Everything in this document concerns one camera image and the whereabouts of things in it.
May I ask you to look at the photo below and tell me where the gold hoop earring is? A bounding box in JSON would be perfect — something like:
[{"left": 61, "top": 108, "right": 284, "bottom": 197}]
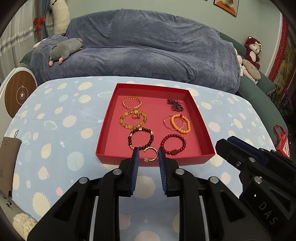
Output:
[{"left": 143, "top": 147, "right": 159, "bottom": 163}]

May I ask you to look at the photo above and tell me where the dark red bead bracelet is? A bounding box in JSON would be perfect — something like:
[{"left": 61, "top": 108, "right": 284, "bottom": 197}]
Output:
[{"left": 159, "top": 133, "right": 187, "bottom": 156}]

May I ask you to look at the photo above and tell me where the dark brown bead bracelet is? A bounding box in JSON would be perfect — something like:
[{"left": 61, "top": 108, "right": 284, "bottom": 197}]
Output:
[{"left": 127, "top": 127, "right": 155, "bottom": 150}]

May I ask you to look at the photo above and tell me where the rose gold thin bangle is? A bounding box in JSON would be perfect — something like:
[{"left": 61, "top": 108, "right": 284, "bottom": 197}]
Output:
[{"left": 163, "top": 115, "right": 185, "bottom": 131}]

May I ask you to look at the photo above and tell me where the yellow orange bead bracelet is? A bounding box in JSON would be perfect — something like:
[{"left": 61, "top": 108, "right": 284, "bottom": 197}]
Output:
[{"left": 170, "top": 113, "right": 192, "bottom": 135}]

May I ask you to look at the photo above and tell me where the yellow-green cat-eye bead bracelet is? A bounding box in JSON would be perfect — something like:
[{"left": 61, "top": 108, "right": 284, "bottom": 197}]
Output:
[{"left": 119, "top": 110, "right": 148, "bottom": 130}]

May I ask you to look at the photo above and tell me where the purple garnet bead strand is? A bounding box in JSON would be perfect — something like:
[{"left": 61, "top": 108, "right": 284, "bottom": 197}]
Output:
[{"left": 167, "top": 99, "right": 184, "bottom": 112}]

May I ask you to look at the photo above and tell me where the gold cuff bangle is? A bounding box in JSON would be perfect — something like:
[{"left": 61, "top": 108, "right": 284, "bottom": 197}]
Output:
[{"left": 122, "top": 96, "right": 142, "bottom": 110}]

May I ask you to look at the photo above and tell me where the red gift bag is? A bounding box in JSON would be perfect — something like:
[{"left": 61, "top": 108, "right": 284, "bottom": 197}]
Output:
[{"left": 273, "top": 125, "right": 290, "bottom": 158}]

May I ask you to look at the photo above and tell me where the red cardboard box tray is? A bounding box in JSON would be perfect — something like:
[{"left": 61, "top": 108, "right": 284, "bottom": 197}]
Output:
[{"left": 95, "top": 83, "right": 215, "bottom": 166}]

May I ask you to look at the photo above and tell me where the beige cookie plush toy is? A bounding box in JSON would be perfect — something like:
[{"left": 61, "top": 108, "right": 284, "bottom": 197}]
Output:
[{"left": 234, "top": 49, "right": 261, "bottom": 84}]

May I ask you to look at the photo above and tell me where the light blue planet-print sheet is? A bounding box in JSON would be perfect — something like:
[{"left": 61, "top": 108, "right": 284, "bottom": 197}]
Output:
[{"left": 5, "top": 77, "right": 275, "bottom": 240}]

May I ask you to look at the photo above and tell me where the red monkey plush toy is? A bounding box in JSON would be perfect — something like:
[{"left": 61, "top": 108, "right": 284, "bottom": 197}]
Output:
[{"left": 244, "top": 36, "right": 262, "bottom": 69}]

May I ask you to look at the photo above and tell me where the blue-grey velvet blanket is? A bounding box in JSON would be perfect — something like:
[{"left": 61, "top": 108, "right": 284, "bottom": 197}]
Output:
[{"left": 30, "top": 9, "right": 240, "bottom": 93}]

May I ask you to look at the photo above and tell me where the cream fluffy blanket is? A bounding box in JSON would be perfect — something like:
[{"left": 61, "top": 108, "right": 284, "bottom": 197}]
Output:
[{"left": 13, "top": 213, "right": 37, "bottom": 240}]

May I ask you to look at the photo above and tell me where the grey mouse plush toy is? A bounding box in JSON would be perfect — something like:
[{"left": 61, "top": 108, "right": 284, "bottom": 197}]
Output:
[{"left": 49, "top": 38, "right": 83, "bottom": 67}]

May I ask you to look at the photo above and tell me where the white round wood-top device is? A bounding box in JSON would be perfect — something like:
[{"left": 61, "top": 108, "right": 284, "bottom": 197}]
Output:
[{"left": 1, "top": 67, "right": 38, "bottom": 118}]

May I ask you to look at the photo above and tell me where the white curtain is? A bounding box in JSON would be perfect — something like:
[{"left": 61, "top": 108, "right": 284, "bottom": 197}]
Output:
[{"left": 0, "top": 0, "right": 37, "bottom": 82}]

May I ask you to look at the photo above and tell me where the white cow plush pillow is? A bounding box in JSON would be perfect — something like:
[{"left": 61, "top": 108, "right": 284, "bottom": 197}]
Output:
[{"left": 49, "top": 0, "right": 70, "bottom": 35}]

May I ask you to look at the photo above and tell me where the red ribbon bow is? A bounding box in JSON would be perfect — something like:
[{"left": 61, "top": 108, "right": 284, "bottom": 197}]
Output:
[{"left": 33, "top": 16, "right": 46, "bottom": 35}]

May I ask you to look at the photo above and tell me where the green sofa bed frame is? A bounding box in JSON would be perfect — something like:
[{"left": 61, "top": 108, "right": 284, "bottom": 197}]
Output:
[{"left": 219, "top": 31, "right": 290, "bottom": 149}]

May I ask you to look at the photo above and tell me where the framed wall picture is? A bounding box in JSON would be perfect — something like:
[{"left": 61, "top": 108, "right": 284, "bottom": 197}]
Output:
[{"left": 213, "top": 0, "right": 239, "bottom": 17}]

